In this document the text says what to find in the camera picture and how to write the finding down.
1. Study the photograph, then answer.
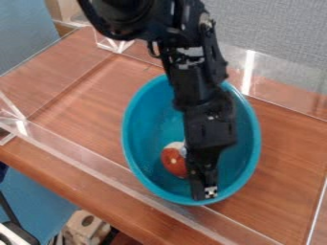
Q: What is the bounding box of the clear acrylic table barrier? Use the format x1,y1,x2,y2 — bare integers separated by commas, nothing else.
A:
0,28,327,245

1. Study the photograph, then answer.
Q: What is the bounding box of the blue plastic bowl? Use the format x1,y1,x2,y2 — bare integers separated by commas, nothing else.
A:
121,75,262,206

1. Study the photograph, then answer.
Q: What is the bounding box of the red and white toy mushroom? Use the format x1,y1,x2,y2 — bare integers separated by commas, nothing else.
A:
162,142,187,178

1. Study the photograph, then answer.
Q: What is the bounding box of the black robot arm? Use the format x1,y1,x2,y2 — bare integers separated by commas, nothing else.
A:
76,0,236,200

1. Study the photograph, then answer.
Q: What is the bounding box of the wooden block with hole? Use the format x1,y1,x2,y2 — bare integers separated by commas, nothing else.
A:
63,210,111,245

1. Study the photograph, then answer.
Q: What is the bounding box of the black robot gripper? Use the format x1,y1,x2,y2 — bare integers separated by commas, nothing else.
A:
174,92,238,201

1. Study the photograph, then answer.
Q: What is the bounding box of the wooden shelf in background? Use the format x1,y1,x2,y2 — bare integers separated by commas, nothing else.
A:
44,0,95,37

